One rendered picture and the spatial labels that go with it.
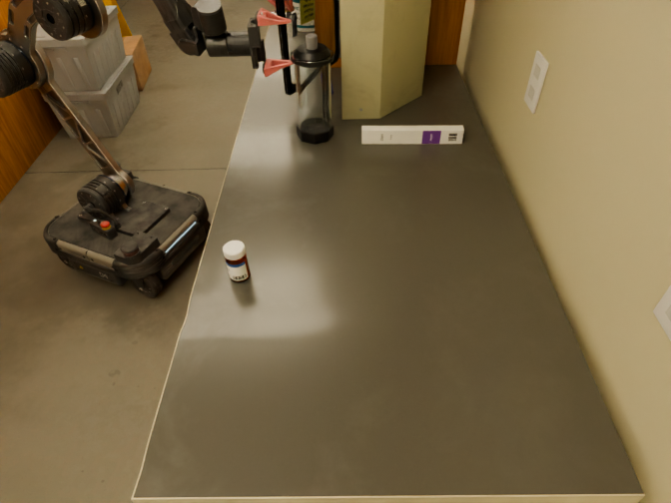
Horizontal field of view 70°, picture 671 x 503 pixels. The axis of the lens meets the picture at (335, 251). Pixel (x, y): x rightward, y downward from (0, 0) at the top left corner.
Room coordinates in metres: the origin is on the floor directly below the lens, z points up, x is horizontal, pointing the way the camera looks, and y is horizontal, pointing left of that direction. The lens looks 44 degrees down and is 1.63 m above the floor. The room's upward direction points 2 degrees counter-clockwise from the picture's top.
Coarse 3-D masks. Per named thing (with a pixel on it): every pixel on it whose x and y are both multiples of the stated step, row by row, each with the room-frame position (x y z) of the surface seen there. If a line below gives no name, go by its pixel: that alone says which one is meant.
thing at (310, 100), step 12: (300, 60) 1.15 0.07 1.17; (324, 60) 1.15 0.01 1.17; (300, 72) 1.16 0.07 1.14; (312, 72) 1.15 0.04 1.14; (324, 72) 1.16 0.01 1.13; (300, 84) 1.16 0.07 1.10; (312, 84) 1.15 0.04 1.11; (324, 84) 1.15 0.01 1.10; (300, 96) 1.16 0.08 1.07; (312, 96) 1.15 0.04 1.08; (324, 96) 1.15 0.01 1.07; (300, 108) 1.16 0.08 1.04; (312, 108) 1.15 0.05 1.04; (324, 108) 1.15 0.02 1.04; (300, 120) 1.17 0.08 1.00; (312, 120) 1.15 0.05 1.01; (324, 120) 1.15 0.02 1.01; (312, 132) 1.15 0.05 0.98
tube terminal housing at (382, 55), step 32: (352, 0) 1.27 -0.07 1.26; (384, 0) 1.27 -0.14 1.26; (416, 0) 1.36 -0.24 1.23; (352, 32) 1.27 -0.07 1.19; (384, 32) 1.27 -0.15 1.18; (416, 32) 1.37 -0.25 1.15; (352, 64) 1.27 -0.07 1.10; (384, 64) 1.28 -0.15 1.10; (416, 64) 1.38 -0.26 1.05; (352, 96) 1.27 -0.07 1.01; (384, 96) 1.28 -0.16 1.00; (416, 96) 1.39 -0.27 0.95
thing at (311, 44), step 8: (312, 40) 1.18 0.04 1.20; (304, 48) 1.19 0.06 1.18; (312, 48) 1.18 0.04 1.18; (320, 48) 1.19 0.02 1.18; (328, 48) 1.20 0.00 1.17; (296, 56) 1.17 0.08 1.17; (304, 56) 1.15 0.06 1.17; (312, 56) 1.15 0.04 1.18; (320, 56) 1.15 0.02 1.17; (328, 56) 1.17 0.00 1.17
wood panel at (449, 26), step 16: (432, 0) 1.63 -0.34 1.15; (448, 0) 1.63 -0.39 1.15; (464, 0) 1.63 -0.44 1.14; (432, 16) 1.63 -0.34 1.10; (448, 16) 1.63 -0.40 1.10; (432, 32) 1.63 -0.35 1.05; (448, 32) 1.63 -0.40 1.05; (432, 48) 1.63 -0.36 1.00; (448, 48) 1.63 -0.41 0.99; (336, 64) 1.64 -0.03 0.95; (432, 64) 1.63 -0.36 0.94; (448, 64) 1.63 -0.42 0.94
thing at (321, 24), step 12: (276, 0) 1.32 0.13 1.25; (288, 0) 1.36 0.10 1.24; (300, 0) 1.41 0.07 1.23; (312, 0) 1.46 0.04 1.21; (324, 0) 1.51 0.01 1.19; (288, 12) 1.36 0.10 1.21; (300, 12) 1.40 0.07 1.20; (312, 12) 1.45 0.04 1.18; (324, 12) 1.51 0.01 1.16; (288, 24) 1.35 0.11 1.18; (300, 24) 1.40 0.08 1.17; (312, 24) 1.45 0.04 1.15; (324, 24) 1.51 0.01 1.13; (288, 36) 1.35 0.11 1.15; (300, 36) 1.40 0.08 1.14; (324, 36) 1.50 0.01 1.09
